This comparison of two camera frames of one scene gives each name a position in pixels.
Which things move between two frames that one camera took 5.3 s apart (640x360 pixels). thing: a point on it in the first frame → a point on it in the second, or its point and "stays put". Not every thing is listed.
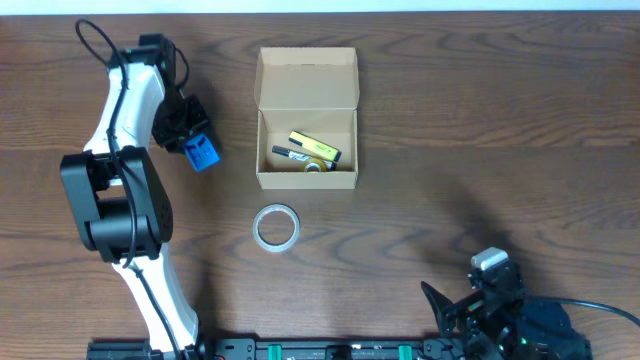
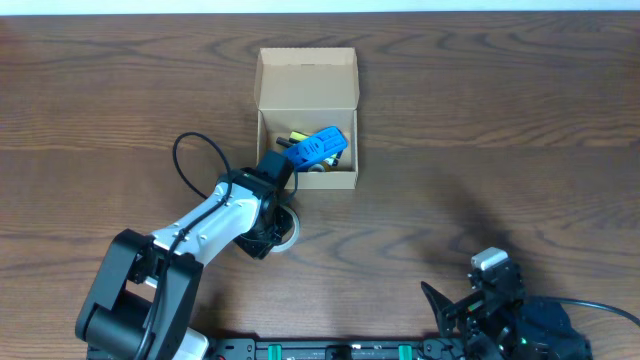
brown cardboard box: [313, 92] stays put
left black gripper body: [179, 117] → [263, 237]
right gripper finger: [441, 305] stays put
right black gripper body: [477, 322] stays put
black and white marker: [331, 165] → [283, 141]
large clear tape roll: [281, 208] stays put
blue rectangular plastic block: [201, 153] → [318, 146]
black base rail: [232, 348] stays put
